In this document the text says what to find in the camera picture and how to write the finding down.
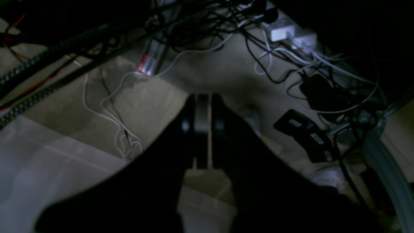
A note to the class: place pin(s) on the white power strip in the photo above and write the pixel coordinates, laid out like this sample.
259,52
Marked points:
284,29

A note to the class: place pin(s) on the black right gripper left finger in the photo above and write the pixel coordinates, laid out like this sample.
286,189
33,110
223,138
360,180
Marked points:
140,198

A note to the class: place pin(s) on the black power adapter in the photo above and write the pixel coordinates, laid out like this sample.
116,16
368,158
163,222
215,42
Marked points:
308,135

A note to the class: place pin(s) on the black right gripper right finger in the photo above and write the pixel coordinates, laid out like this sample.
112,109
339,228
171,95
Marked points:
271,197

